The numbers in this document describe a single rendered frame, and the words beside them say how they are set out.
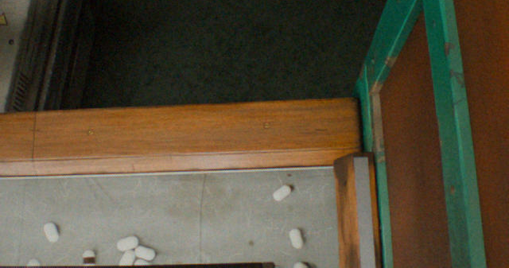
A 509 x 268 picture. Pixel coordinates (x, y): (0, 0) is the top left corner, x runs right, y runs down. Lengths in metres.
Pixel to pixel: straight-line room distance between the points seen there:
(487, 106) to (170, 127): 0.67
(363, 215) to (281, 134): 0.22
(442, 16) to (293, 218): 0.56
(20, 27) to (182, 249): 0.77
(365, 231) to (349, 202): 0.05
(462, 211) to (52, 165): 0.76
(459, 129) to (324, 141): 0.52
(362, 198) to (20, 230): 0.60
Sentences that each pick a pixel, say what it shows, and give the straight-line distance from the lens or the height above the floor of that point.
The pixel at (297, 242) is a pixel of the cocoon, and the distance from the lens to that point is 1.00.
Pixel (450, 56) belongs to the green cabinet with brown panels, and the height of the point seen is 1.27.
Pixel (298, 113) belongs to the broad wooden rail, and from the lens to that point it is 1.03.
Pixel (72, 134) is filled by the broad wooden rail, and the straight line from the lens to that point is 1.08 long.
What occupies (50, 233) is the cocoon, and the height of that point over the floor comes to 0.76.
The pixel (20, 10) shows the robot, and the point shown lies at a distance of 1.57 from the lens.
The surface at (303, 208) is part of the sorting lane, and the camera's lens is 1.02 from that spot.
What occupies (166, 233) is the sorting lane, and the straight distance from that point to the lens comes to 1.04.
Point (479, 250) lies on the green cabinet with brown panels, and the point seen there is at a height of 1.27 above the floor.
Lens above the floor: 1.75
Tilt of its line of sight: 75 degrees down
